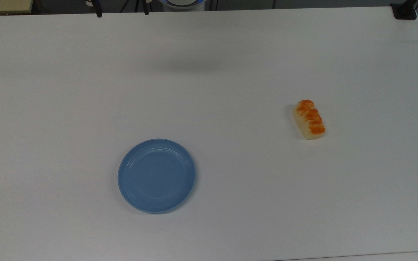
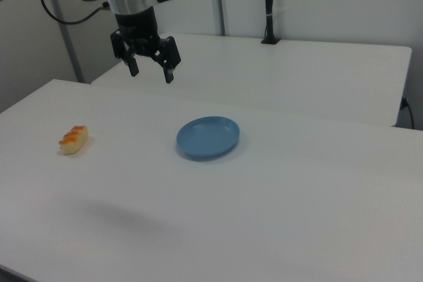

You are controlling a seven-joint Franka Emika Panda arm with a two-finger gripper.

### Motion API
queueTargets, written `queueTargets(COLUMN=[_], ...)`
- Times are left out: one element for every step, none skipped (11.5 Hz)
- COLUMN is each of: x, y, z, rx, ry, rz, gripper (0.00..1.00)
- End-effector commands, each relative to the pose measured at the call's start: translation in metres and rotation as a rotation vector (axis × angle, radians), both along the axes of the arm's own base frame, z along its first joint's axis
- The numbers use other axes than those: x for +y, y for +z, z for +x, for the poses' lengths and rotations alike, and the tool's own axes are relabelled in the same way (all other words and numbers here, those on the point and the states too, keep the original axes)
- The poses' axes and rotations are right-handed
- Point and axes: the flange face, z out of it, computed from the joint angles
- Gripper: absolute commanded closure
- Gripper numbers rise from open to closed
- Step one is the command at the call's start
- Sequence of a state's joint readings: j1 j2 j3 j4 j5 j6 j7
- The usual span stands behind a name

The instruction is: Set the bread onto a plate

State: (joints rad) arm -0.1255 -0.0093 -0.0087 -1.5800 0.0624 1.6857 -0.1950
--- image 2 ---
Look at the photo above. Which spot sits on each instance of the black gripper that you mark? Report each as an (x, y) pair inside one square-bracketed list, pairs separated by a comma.
[(138, 31)]

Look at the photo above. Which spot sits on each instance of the bread with orange topping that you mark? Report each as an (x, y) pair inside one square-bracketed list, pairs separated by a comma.
[(74, 140)]

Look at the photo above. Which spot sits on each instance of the blue round plate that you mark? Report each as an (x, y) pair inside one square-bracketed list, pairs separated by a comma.
[(208, 140)]

